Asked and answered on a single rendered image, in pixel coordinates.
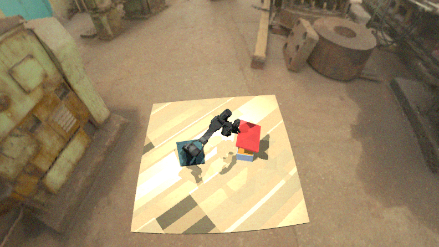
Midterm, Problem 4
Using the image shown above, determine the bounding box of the red lid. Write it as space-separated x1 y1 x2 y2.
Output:
236 120 261 153

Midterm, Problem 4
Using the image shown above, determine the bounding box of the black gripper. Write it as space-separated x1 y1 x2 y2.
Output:
221 119 241 136

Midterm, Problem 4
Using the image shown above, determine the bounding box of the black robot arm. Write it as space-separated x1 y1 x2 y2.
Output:
182 109 232 157

